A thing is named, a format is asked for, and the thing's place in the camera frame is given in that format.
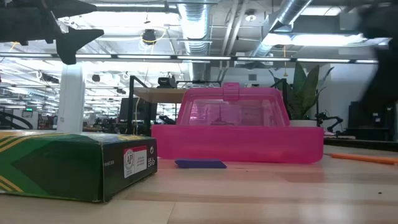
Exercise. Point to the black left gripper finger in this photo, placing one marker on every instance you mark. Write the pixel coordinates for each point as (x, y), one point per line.
(73, 40)
(71, 7)

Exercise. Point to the green crayon box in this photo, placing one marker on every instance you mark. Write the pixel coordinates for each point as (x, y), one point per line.
(62, 165)

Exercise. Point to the purple eraser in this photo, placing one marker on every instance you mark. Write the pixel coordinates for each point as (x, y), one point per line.
(200, 163)

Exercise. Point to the pink translucent plastic box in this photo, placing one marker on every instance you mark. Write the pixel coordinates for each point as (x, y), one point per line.
(236, 146)

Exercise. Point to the orange pencil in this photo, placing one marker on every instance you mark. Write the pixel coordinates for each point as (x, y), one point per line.
(363, 158)

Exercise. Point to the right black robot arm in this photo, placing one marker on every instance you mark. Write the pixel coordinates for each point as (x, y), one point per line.
(385, 46)

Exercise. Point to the background black robot arm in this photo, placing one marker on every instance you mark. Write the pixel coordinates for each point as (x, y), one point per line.
(329, 119)

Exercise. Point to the white pillar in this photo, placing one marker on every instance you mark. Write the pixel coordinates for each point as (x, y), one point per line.
(71, 99)

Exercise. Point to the black monitor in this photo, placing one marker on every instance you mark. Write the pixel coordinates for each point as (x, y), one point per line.
(141, 109)

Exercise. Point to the green snake plant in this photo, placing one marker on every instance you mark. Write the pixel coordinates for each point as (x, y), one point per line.
(306, 93)

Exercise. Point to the background wooden table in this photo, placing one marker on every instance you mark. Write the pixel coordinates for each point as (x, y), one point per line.
(340, 137)

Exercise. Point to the black equipment case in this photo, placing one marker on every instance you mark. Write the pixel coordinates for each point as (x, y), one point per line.
(370, 121)

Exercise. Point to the black ceiling camera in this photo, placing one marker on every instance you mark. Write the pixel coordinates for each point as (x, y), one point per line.
(149, 36)

